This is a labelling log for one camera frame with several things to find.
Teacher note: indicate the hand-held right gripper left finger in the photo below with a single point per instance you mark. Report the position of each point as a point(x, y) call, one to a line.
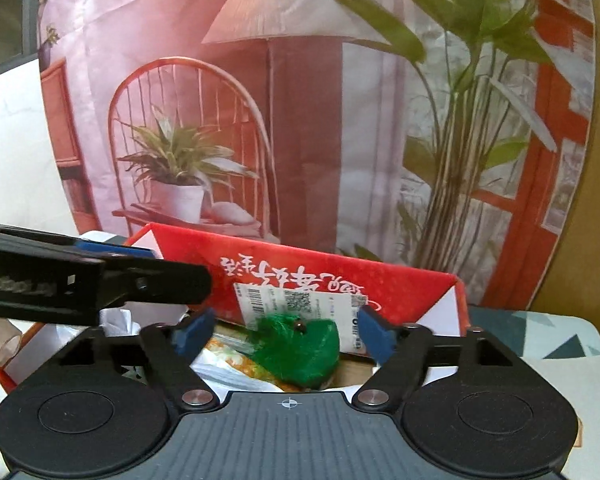
point(196, 331)

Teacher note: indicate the orange and yellow snack packet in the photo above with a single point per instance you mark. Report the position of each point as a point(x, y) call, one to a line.
point(230, 352)

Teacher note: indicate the yellow-brown wooden board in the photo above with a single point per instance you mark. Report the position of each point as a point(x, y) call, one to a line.
point(580, 210)

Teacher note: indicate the red strawberry print cardboard box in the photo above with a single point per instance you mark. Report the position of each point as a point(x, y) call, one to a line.
point(405, 285)

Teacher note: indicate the printed room scene backdrop cloth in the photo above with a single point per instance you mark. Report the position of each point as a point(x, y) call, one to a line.
point(300, 110)

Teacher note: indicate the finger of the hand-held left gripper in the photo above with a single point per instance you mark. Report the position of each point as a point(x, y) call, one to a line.
point(165, 282)
point(115, 251)

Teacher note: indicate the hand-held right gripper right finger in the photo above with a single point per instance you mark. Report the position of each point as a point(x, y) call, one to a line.
point(375, 332)

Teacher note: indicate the green tasselled sachet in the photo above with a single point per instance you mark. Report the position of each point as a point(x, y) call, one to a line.
point(300, 350)

